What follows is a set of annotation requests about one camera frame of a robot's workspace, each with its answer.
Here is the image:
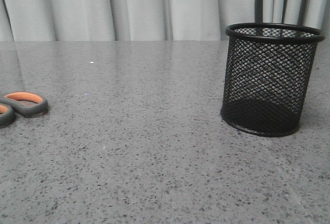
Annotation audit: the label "grey orange handled scissors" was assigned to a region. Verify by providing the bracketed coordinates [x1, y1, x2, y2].
[1, 92, 48, 127]

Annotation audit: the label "black mesh pen holder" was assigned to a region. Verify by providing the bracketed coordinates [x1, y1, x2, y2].
[221, 23, 325, 137]

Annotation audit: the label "white grey curtain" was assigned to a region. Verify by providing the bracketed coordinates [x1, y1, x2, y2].
[1, 0, 329, 41]

